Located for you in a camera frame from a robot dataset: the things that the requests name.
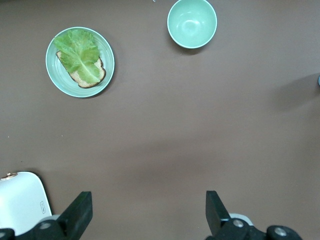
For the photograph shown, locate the mint green plate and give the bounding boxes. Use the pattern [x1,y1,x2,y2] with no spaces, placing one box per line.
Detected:
[45,26,116,99]

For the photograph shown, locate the toasted bread slice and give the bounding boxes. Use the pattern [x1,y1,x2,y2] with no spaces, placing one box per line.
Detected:
[55,50,107,89]

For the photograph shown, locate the green lettuce leaf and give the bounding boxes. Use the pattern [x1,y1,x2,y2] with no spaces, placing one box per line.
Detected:
[53,29,102,85]

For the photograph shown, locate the white toaster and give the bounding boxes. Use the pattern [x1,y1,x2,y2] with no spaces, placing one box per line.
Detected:
[0,171,53,237]

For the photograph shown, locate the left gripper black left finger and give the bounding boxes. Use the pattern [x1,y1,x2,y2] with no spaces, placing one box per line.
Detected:
[57,191,94,240]

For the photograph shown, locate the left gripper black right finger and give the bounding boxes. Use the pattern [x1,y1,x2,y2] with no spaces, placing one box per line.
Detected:
[205,190,232,238]

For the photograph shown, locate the mint green bowl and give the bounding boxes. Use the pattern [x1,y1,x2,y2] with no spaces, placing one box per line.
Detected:
[166,0,218,49]

